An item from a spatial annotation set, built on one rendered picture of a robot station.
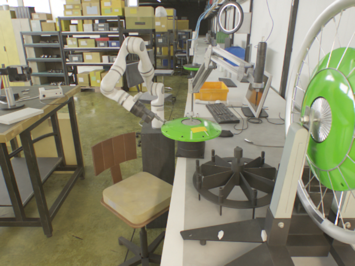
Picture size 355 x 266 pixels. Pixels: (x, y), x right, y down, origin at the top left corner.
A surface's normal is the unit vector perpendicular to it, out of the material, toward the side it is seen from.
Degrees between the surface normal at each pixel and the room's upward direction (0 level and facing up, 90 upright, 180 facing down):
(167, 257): 0
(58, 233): 0
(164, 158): 90
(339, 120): 88
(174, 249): 0
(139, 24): 90
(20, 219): 90
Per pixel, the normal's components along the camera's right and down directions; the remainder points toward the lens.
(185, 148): -0.41, 0.34
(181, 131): -0.17, -0.75
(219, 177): 0.32, 0.36
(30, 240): 0.00, -0.93
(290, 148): -1.00, -0.06
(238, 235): -0.31, -0.88
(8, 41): -0.07, 0.37
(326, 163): -0.97, 0.23
